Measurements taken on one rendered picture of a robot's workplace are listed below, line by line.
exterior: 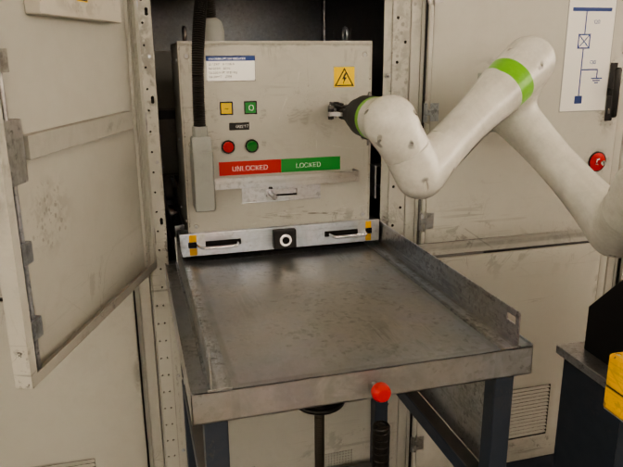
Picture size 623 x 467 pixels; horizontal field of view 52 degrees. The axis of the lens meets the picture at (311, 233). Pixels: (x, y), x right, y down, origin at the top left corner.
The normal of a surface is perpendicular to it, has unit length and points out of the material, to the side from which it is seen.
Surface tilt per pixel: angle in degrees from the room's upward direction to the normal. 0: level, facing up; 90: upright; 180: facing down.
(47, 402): 90
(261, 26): 90
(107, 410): 90
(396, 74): 90
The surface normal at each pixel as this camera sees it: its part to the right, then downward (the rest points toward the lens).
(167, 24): 0.27, 0.25
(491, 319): -0.96, 0.08
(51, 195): 0.99, 0.02
